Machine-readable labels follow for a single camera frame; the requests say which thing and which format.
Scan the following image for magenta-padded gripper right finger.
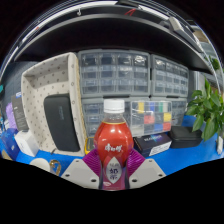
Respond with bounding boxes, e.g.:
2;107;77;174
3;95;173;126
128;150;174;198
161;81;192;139
125;148;167;190

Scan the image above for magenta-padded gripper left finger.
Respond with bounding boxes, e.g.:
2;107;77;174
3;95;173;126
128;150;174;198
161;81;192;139
60;148;102;190

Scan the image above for red drink bottle white cap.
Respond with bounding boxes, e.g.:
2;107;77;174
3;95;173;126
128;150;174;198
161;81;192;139
93;98;134;192

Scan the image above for black box with white label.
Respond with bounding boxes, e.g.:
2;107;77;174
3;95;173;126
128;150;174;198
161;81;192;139
133;132;173;158

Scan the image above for yellow multimeter with red leads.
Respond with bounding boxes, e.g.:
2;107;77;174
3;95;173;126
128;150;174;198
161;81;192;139
84;136;98;155

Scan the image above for black flat pouch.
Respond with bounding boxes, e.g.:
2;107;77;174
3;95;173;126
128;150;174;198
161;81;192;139
168;126;203;149

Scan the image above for black zip case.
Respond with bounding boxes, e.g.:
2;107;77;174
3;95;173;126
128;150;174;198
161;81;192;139
43;93;81;153

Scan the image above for clear organiser box coloured parts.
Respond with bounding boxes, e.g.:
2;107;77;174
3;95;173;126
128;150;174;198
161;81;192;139
130;100;173;137

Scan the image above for grey small-parts drawer cabinet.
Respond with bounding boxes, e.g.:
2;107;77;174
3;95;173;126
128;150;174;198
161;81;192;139
81;98;133;138
170;98;188;127
150;54;190;99
77;49;152;99

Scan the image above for dark grey flat box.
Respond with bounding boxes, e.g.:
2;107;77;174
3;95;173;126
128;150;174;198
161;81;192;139
10;93;29;132

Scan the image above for green potted plant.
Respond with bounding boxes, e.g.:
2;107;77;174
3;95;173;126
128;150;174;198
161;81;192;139
185;78;224;142

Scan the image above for beige dotted fabric bin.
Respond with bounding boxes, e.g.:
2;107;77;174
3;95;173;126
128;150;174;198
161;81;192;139
20;52;86;158

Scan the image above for grey pegboard panel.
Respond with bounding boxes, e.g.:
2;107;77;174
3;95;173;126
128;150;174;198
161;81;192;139
0;61;34;101

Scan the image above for white shelf unit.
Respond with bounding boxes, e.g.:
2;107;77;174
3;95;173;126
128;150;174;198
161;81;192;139
196;26;224;101

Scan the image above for black overhead shelf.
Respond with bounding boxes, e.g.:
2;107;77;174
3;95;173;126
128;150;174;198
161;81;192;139
6;0;214;76

